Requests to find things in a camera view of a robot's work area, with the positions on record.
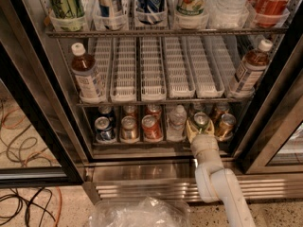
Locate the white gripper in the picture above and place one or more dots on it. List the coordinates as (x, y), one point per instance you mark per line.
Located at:
(202, 141)

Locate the green soda can front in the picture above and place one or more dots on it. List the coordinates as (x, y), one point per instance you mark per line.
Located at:
(201, 122)

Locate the green soda can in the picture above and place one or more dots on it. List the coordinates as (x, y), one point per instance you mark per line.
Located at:
(201, 122)
(196, 108)

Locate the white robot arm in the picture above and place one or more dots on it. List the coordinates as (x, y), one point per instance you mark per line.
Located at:
(216, 182)

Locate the green soda can rear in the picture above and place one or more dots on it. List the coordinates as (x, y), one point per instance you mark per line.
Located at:
(196, 108)

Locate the gold soda can front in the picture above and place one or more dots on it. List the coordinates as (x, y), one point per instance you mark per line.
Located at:
(225, 126)

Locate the gold soda can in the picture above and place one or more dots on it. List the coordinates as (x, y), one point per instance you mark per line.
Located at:
(218, 110)
(225, 126)

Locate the gold soda can rear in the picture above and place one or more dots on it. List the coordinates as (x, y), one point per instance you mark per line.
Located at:
(218, 110)

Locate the red soda can front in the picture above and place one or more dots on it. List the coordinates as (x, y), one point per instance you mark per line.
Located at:
(151, 127)

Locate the red soda can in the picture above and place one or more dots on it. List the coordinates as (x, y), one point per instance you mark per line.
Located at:
(154, 110)
(151, 127)

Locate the red soda can rear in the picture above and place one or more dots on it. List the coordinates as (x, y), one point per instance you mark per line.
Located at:
(154, 110)

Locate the right glass fridge door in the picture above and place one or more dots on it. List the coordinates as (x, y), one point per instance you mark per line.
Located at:
(265, 143)

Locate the glass fridge door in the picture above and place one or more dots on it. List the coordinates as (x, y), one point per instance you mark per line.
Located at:
(265, 143)
(34, 71)

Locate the brown soda can front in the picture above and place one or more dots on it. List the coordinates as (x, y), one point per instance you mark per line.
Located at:
(129, 128)

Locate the brown soda can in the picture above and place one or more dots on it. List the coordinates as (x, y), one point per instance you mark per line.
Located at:
(130, 110)
(129, 128)

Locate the brown soda can rear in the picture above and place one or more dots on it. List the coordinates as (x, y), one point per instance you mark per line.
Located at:
(130, 110)

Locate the blue soda can front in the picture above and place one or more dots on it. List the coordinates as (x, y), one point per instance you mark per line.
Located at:
(104, 129)

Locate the blue soda can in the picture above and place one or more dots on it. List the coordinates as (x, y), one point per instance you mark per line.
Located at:
(108, 111)
(104, 129)

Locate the blue soda can rear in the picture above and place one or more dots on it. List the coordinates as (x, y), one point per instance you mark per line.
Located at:
(108, 111)

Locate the dark blue can top shelf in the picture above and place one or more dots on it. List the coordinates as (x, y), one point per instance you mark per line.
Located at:
(150, 12)

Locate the coca-cola can top shelf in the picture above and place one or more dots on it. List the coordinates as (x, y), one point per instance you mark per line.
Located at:
(267, 13)

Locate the blue silver can top shelf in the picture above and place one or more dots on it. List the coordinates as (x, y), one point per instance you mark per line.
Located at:
(110, 8)

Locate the left glass fridge door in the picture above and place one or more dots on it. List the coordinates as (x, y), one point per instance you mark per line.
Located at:
(34, 71)

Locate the green tall can top shelf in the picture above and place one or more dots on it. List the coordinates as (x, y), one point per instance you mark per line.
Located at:
(67, 9)

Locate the clear water bottle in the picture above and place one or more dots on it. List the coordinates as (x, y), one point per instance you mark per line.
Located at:
(176, 124)

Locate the right tea bottle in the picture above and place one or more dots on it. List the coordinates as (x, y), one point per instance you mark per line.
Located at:
(252, 66)

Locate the tea bottle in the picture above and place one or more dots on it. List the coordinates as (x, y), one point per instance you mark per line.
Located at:
(252, 66)
(87, 74)

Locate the clear plastic bin with bag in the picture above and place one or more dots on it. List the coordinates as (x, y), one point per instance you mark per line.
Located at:
(147, 212)

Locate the left tea bottle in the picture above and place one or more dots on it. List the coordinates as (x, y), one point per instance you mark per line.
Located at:
(87, 74)

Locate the middle wire shelf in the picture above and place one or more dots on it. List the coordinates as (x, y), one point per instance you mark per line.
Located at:
(168, 101)

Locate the wire shelf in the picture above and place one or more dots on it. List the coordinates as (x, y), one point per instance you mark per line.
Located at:
(165, 33)
(168, 101)

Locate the top wire shelf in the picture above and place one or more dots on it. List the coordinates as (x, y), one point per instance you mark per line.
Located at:
(165, 33)

